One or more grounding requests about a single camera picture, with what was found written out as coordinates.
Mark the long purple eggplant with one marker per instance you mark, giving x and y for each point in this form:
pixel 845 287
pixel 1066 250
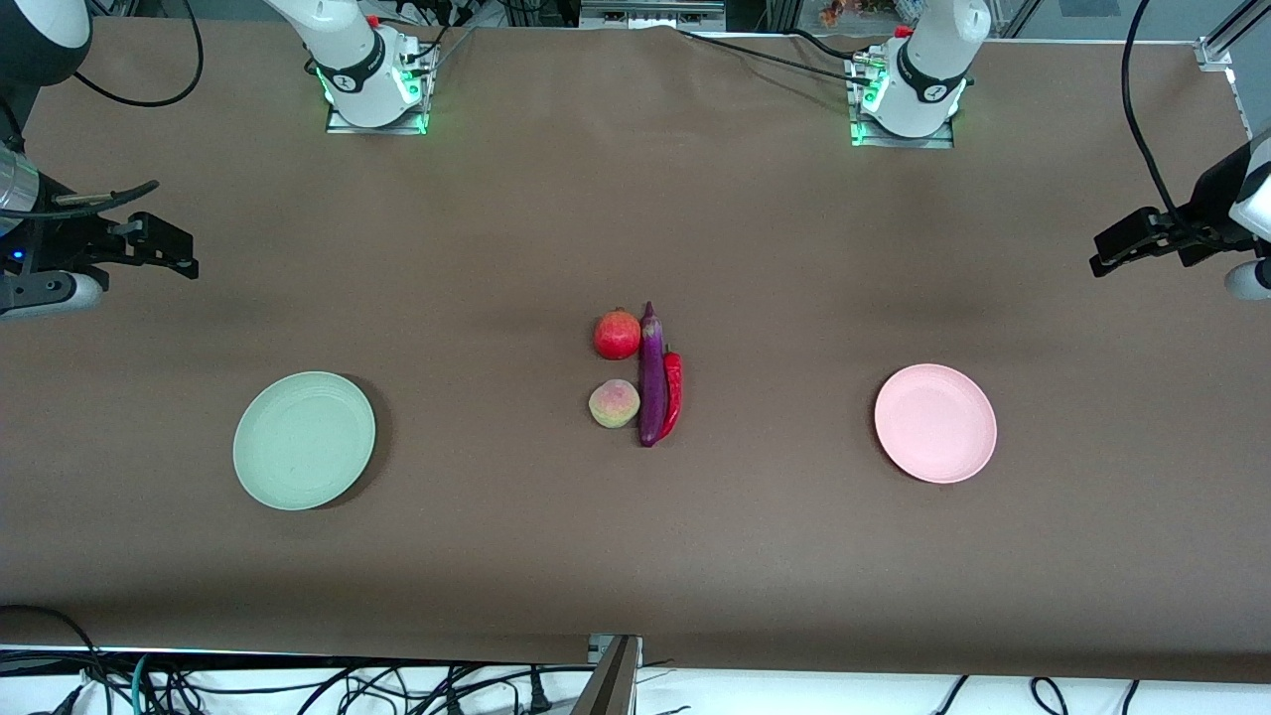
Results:
pixel 651 382

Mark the brown table cover sheet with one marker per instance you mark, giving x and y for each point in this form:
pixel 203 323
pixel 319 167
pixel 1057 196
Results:
pixel 635 556

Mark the pink round plate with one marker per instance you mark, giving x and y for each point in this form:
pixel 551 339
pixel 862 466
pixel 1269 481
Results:
pixel 933 422

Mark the aluminium profile post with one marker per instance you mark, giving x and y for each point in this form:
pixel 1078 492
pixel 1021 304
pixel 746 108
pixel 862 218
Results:
pixel 611 685

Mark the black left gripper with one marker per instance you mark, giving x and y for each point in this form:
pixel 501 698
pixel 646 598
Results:
pixel 1209 202

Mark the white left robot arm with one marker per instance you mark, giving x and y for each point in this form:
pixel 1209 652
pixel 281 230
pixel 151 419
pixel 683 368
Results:
pixel 928 60

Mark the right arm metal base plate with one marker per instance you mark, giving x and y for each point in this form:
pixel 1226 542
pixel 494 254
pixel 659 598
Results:
pixel 348 127

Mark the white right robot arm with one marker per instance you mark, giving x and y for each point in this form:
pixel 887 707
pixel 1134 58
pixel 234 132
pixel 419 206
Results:
pixel 348 60

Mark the orange background object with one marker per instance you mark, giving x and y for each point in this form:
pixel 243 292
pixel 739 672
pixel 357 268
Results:
pixel 832 12

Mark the pink yellow peach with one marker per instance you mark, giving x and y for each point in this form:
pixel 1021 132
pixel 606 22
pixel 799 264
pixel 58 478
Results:
pixel 614 404

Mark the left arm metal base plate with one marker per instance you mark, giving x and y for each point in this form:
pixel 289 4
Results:
pixel 894 142

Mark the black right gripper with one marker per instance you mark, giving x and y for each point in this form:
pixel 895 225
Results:
pixel 62 241

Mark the aluminium frame corner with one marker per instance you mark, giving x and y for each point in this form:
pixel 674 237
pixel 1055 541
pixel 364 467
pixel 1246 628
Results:
pixel 1216 50

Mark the grey metal device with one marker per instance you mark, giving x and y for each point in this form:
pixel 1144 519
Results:
pixel 650 15

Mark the light green round plate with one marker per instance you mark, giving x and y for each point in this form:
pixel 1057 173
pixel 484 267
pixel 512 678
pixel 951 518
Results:
pixel 303 442

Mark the red pomegranate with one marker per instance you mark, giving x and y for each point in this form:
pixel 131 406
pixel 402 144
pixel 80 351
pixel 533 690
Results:
pixel 617 336

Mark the red chili pepper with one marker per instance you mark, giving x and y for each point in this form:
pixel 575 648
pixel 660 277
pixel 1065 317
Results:
pixel 673 382

